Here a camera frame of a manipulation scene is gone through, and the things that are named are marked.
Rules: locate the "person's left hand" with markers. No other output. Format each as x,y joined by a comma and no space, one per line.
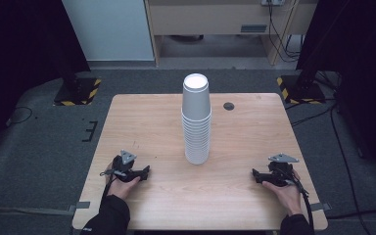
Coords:
120,187

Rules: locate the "stack of white paper cups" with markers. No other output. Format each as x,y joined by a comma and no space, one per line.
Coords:
196,117

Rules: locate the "grey tape strip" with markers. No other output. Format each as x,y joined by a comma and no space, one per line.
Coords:
83,205
319,206

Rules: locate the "person's right hand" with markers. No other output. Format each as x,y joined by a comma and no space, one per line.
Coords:
285,197

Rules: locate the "dark curtain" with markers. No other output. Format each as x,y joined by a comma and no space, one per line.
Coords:
19,49
359,49

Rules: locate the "white power strip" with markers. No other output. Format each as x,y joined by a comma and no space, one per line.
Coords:
272,2

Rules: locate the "beige wooden desk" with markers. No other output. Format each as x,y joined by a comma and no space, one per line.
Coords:
209,18

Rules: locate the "striped black stand base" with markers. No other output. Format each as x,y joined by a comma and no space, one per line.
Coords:
78,93
302,91

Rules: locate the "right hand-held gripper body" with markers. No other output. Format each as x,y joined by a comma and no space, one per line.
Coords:
279,173

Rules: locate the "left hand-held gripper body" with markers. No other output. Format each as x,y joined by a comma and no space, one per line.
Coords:
124,168

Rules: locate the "white cabinet panel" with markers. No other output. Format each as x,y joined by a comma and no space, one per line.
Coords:
107,29

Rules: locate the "grey vent label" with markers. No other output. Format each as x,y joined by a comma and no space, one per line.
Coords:
253,28

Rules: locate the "dark round table grommet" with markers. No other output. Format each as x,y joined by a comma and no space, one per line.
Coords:
228,106

